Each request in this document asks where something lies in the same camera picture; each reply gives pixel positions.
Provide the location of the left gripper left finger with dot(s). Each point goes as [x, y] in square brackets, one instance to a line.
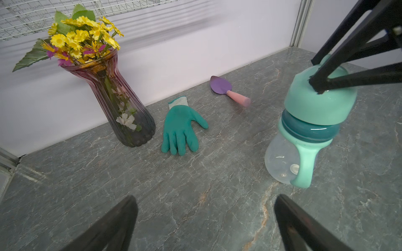
[112, 232]

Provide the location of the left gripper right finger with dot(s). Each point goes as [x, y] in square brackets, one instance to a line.
[300, 232]

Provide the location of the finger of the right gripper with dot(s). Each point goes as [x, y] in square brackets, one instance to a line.
[321, 80]
[367, 30]

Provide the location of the mint bottle cap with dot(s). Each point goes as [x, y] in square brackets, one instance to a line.
[330, 108]

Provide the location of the teal bottle collar with nipple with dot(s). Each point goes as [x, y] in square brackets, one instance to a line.
[308, 132]

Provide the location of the clear baby bottle body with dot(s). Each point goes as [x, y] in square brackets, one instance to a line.
[282, 159]

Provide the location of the dark glass vase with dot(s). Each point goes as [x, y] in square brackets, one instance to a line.
[131, 122]

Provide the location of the green garden glove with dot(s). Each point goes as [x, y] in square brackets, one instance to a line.
[178, 132]

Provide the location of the yellow flower bouquet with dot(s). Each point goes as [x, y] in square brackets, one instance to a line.
[77, 40]

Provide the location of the white wire wall shelf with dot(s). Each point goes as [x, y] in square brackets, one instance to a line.
[22, 18]

